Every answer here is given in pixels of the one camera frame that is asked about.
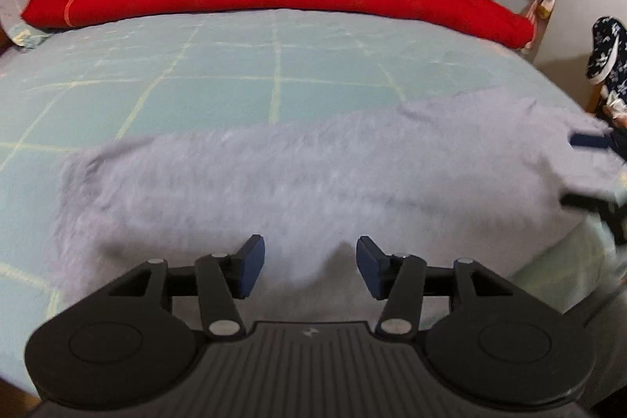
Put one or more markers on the grey pants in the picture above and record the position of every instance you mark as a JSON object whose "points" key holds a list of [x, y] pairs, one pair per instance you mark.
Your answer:
{"points": [[318, 178]]}

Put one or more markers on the light blue checked bed blanket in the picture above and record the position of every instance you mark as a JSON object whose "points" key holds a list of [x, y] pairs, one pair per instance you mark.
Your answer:
{"points": [[196, 60]]}

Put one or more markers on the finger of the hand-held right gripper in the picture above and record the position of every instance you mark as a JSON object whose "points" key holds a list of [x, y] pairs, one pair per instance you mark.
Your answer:
{"points": [[590, 140], [583, 201]]}

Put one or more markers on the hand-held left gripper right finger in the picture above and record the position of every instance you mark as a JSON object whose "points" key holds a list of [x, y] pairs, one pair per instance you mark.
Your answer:
{"points": [[370, 266]]}

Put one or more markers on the dark blue floral garment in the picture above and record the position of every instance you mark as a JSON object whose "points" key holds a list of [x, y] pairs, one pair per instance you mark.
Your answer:
{"points": [[607, 55]]}

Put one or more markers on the white pink cloth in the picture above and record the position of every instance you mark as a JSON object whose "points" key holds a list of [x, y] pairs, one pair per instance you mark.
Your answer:
{"points": [[616, 107]]}

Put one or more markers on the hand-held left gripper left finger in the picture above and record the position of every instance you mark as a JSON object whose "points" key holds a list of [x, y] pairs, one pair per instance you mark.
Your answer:
{"points": [[250, 264]]}

